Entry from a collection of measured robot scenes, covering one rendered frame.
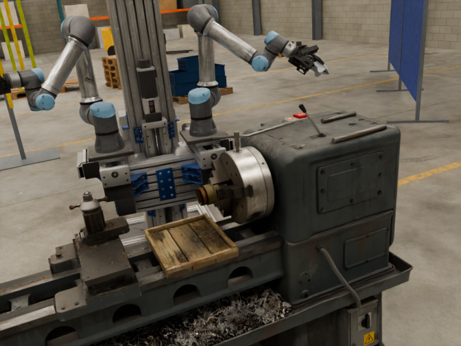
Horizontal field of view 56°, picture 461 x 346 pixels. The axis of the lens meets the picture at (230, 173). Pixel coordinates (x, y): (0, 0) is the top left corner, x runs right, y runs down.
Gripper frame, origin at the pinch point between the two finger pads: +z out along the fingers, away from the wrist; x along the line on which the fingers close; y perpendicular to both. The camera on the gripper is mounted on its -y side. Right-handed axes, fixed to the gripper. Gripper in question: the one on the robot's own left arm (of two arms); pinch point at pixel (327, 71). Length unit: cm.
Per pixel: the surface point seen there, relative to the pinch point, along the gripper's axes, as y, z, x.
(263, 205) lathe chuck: 86, 7, 9
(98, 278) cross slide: 144, -29, 10
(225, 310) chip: 122, 19, -26
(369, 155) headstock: 44, 33, 20
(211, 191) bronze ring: 91, -14, 5
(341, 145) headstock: 52, 19, 26
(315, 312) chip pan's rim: 104, 51, -12
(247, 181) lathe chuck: 84, -4, 16
